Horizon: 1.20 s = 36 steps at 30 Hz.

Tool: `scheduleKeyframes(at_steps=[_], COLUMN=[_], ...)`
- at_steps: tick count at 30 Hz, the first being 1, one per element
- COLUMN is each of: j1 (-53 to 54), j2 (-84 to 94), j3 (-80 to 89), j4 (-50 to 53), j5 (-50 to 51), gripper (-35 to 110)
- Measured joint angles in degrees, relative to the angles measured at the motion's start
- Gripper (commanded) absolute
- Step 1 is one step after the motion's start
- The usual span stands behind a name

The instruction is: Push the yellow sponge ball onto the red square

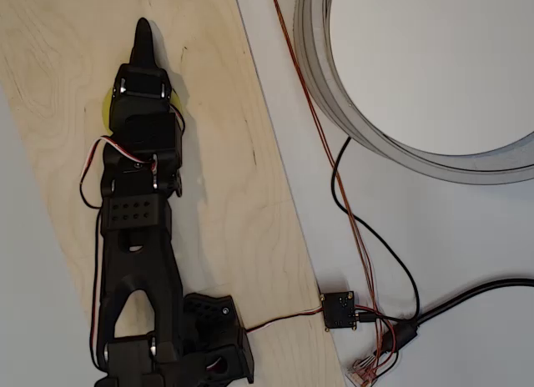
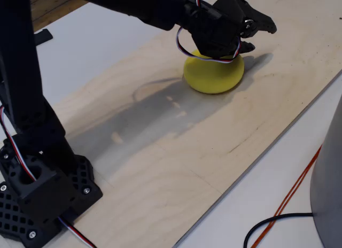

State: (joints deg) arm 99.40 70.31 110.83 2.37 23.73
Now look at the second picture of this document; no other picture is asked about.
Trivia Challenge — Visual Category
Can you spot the black stand with foot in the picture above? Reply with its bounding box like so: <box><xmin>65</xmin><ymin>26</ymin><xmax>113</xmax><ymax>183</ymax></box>
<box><xmin>34</xmin><ymin>28</ymin><xmax>53</xmax><ymax>46</ymax></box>

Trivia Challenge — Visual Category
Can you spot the orange twin wire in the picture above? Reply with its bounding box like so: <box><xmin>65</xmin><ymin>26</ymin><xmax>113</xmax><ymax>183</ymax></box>
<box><xmin>250</xmin><ymin>145</ymin><xmax>323</xmax><ymax>248</ymax></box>

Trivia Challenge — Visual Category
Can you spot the grey round lamp shade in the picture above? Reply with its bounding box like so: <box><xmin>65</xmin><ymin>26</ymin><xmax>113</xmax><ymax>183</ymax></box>
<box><xmin>309</xmin><ymin>94</ymin><xmax>342</xmax><ymax>248</ymax></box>

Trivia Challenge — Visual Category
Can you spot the yellow round foam disc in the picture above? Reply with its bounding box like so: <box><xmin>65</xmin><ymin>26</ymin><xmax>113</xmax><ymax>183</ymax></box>
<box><xmin>183</xmin><ymin>49</ymin><xmax>245</xmax><ymax>95</ymax></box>

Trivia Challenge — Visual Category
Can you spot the light plywood board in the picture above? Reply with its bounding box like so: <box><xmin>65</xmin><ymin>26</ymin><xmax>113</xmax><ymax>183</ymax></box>
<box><xmin>40</xmin><ymin>0</ymin><xmax>342</xmax><ymax>248</ymax></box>

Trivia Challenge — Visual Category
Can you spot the white red black servo cable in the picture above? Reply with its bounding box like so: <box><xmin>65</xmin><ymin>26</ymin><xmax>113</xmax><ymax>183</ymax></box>
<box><xmin>175</xmin><ymin>0</ymin><xmax>243</xmax><ymax>64</ymax></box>
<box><xmin>57</xmin><ymin>216</ymin><xmax>97</xmax><ymax>248</ymax></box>
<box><xmin>0</xmin><ymin>105</ymin><xmax>37</xmax><ymax>182</ymax></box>

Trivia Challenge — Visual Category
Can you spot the thin black cable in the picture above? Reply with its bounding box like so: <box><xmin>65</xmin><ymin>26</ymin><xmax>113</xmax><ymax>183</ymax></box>
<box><xmin>243</xmin><ymin>212</ymin><xmax>314</xmax><ymax>248</ymax></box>

